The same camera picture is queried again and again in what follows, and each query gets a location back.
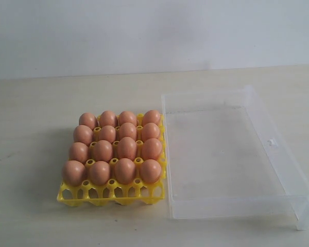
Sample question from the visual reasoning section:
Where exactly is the brown speckled egg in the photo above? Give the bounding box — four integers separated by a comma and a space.
97, 125, 116, 143
142, 110, 161, 126

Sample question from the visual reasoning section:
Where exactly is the yellow plastic egg tray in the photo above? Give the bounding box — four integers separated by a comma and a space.
57, 114, 167, 206

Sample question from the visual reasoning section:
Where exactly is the clear plastic container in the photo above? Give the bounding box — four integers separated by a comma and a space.
162, 86, 309, 231

